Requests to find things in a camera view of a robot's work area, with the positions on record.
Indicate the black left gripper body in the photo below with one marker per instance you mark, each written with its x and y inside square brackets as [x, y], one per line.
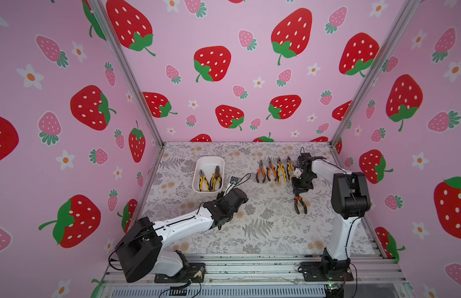
[220, 198]

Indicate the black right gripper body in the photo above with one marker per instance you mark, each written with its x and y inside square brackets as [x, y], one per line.
[299, 191]

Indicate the dark orange striped pliers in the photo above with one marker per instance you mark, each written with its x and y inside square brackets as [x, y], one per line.
[300, 204]

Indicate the yellow black handled pliers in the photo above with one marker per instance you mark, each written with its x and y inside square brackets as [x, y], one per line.
[289, 168]

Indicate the orange black pliers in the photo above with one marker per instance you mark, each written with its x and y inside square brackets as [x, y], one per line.
[271, 171]

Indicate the white plastic storage box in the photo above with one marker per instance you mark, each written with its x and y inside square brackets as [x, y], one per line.
[208, 164]

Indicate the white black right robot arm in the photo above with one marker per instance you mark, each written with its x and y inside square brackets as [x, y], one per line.
[350, 201]

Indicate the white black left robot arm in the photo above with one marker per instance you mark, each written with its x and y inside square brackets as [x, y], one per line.
[142, 250]

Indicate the yellow black combination pliers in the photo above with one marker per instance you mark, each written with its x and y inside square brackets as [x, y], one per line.
[203, 182]

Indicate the floral patterned table mat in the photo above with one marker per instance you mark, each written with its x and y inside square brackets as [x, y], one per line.
[267, 223]

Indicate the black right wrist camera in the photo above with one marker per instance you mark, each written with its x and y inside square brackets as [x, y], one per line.
[305, 161]

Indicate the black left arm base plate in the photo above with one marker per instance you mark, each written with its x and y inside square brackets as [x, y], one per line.
[193, 272]

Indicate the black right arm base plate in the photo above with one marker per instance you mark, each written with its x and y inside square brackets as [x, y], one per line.
[325, 271]

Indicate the aluminium rail frame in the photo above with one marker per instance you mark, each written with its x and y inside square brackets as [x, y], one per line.
[267, 276]

